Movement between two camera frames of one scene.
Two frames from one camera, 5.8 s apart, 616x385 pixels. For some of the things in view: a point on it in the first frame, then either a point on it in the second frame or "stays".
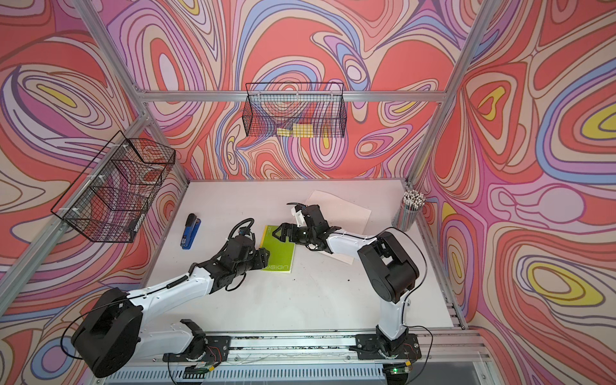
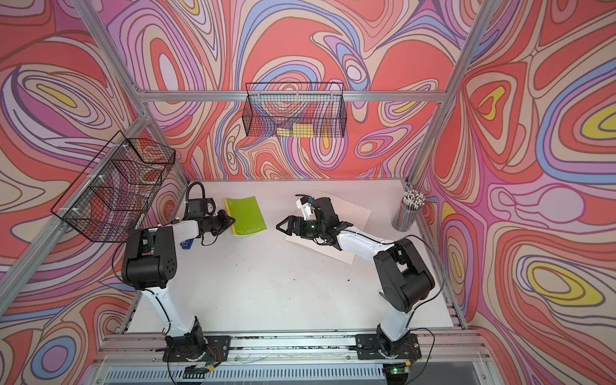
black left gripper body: x=247 y=266 to x=213 y=224
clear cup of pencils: x=408 y=212 stays
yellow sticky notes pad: x=298 y=131 stays
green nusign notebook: x=281 y=253 to x=248 y=216
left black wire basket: x=115 y=195 stays
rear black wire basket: x=295 y=110 stays
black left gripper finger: x=261 y=258 to x=230 y=221
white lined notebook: x=340 y=214 stays
